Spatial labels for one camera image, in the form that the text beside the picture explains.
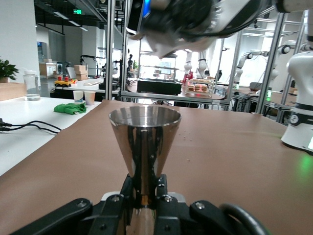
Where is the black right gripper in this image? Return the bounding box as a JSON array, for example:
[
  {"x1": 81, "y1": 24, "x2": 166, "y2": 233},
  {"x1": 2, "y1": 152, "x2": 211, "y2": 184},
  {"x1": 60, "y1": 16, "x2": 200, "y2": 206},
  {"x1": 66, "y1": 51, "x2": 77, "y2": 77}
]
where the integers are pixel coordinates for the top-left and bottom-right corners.
[{"x1": 146, "y1": 0, "x2": 216, "y2": 48}]

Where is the black power cable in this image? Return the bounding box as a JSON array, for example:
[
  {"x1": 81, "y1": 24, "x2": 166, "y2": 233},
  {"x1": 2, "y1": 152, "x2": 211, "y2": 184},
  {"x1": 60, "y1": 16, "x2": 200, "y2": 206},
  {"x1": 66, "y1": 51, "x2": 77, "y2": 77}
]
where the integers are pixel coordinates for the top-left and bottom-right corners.
[{"x1": 0, "y1": 118, "x2": 62, "y2": 135}]

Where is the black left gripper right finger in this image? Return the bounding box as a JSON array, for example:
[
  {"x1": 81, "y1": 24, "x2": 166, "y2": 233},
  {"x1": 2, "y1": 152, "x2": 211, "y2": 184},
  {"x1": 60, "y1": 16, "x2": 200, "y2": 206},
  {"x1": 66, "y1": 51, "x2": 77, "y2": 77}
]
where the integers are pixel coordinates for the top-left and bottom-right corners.
[{"x1": 154, "y1": 174, "x2": 235, "y2": 235}]

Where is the white paper cup blue print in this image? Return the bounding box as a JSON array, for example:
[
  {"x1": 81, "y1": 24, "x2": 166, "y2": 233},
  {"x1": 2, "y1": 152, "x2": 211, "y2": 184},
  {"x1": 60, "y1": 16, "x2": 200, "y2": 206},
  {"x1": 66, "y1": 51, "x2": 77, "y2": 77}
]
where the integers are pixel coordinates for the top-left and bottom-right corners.
[{"x1": 72, "y1": 90, "x2": 85, "y2": 105}]

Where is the aluminium frame post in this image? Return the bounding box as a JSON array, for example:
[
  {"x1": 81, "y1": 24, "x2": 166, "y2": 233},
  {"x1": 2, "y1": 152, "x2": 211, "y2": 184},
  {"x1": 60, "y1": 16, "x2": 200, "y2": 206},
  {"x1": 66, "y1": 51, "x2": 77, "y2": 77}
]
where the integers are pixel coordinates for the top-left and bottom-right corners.
[{"x1": 105, "y1": 0, "x2": 115, "y2": 101}]

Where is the tray of toy burgers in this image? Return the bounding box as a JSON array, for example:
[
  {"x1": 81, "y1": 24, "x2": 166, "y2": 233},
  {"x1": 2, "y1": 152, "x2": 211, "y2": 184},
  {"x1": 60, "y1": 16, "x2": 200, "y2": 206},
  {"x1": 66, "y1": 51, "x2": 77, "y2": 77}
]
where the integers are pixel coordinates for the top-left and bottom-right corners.
[{"x1": 184, "y1": 78, "x2": 213, "y2": 97}]

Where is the green cloth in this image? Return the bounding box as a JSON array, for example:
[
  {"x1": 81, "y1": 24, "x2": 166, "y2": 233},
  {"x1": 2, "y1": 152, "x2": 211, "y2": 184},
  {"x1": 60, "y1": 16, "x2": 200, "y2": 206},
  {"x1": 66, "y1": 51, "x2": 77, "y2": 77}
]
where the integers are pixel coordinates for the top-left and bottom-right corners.
[{"x1": 53, "y1": 102, "x2": 88, "y2": 116}]

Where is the brown table mat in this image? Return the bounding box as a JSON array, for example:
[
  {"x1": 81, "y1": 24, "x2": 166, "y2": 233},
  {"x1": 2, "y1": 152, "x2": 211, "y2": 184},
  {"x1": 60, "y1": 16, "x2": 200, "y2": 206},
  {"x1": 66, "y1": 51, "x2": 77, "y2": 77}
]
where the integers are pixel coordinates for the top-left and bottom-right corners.
[{"x1": 0, "y1": 99, "x2": 313, "y2": 235}]

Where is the wooden planter box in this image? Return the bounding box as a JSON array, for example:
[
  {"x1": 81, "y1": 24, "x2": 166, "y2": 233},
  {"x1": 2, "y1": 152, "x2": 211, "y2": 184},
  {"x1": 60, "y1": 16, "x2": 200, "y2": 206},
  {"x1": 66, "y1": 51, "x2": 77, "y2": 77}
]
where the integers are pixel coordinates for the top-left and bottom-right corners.
[{"x1": 0, "y1": 82, "x2": 27, "y2": 101}]

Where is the cardboard box stack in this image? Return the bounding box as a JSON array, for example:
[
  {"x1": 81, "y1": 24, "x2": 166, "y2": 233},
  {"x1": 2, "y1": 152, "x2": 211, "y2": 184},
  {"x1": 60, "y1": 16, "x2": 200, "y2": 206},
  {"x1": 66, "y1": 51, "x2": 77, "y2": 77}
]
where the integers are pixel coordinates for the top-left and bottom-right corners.
[{"x1": 74, "y1": 65, "x2": 89, "y2": 81}]

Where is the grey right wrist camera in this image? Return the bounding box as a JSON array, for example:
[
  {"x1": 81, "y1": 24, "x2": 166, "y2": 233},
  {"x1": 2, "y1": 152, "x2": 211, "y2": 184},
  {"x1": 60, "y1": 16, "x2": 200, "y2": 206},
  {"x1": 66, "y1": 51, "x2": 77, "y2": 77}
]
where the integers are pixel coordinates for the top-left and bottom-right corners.
[{"x1": 126, "y1": 0, "x2": 145, "y2": 35}]

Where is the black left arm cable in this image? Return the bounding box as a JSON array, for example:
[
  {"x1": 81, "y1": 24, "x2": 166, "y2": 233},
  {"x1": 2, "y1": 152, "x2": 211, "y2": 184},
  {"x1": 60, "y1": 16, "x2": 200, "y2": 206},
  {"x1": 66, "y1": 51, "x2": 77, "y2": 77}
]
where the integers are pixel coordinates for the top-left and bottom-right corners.
[{"x1": 220, "y1": 203, "x2": 269, "y2": 235}]

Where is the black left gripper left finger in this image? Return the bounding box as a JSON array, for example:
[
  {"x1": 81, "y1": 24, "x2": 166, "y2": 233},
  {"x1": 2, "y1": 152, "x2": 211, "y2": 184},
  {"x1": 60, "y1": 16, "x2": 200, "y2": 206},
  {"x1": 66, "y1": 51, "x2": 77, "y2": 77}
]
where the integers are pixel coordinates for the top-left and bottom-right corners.
[{"x1": 11, "y1": 173, "x2": 134, "y2": 235}]

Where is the green potted plant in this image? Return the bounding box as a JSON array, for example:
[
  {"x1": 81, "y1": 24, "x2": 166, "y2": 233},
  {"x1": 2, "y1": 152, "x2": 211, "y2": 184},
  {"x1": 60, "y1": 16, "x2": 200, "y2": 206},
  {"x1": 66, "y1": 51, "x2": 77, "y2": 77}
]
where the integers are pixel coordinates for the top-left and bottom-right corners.
[{"x1": 0, "y1": 58, "x2": 20, "y2": 84}]

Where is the yellow toy truck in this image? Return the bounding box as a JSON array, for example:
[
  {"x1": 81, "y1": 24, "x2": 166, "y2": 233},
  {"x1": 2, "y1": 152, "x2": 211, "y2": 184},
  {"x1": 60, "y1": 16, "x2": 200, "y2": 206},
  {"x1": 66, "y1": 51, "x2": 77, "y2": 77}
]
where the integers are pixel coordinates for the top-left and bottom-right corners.
[{"x1": 54, "y1": 75, "x2": 78, "y2": 88}]

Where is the steel double cone jigger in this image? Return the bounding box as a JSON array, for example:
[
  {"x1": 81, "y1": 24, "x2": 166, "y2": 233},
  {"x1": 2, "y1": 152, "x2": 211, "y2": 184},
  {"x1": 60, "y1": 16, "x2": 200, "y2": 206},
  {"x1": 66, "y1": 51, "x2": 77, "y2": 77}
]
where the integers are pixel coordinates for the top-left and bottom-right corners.
[{"x1": 109, "y1": 105, "x2": 182, "y2": 235}]

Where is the clear plastic jar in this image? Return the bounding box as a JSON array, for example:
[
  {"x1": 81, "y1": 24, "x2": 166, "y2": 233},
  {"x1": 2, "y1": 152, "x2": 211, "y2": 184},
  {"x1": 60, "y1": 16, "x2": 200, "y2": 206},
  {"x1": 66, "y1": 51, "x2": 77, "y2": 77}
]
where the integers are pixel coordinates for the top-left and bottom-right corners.
[{"x1": 23, "y1": 70, "x2": 41, "y2": 101}]

